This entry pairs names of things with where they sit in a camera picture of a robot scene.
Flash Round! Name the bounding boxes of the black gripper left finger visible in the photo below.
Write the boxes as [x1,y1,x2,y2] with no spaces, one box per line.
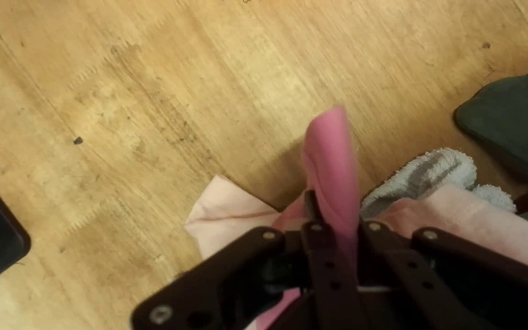
[131,219,368,330]

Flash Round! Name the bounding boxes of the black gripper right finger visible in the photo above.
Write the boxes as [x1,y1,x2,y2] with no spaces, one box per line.
[358,219,528,330]

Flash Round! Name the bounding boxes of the bright pink cloth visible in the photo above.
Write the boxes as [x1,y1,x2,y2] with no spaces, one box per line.
[245,104,366,330]

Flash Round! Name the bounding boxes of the pale peach shirt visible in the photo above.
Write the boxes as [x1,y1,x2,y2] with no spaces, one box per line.
[184,174,528,276]

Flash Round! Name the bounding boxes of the red radish plush green leaves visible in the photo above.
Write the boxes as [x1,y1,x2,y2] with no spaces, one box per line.
[454,67,528,236]

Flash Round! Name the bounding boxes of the white towel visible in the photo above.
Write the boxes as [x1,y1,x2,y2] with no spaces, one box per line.
[360,146,518,219]

